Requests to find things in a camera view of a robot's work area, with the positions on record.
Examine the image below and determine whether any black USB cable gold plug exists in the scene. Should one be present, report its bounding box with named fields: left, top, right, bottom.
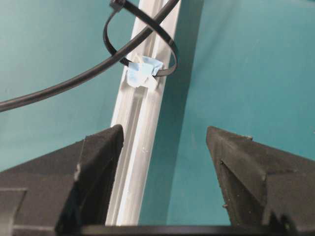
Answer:
left=0, top=0, right=179, bottom=113

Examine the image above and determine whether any black zip tie loop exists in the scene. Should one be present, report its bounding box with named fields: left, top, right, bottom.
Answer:
left=103, top=0, right=178, bottom=77

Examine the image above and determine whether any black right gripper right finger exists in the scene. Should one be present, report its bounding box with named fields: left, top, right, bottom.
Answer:
left=206, top=126, right=315, bottom=236

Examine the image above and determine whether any blue tape piece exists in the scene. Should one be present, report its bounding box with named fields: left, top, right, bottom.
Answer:
left=126, top=54, right=163, bottom=91

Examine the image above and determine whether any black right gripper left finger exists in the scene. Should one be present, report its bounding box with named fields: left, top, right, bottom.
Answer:
left=0, top=125, right=124, bottom=236

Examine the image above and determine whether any white aluminium rail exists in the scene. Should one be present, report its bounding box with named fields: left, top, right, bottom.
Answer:
left=105, top=0, right=205, bottom=226

